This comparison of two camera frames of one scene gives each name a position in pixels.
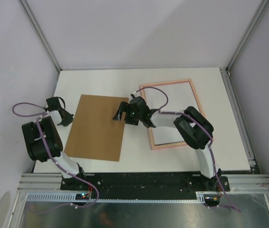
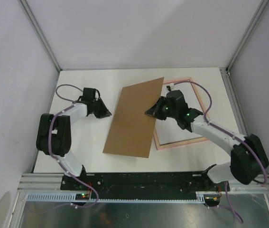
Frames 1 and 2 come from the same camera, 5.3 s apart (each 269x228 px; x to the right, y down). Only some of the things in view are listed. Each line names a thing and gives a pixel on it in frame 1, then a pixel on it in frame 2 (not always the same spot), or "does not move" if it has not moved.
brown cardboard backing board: [94, 133] -> [131, 129]
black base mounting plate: [151, 185] does not move
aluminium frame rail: [34, 21] does not move
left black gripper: [70, 118] -> [104, 112]
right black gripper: [125, 107] -> [155, 110]
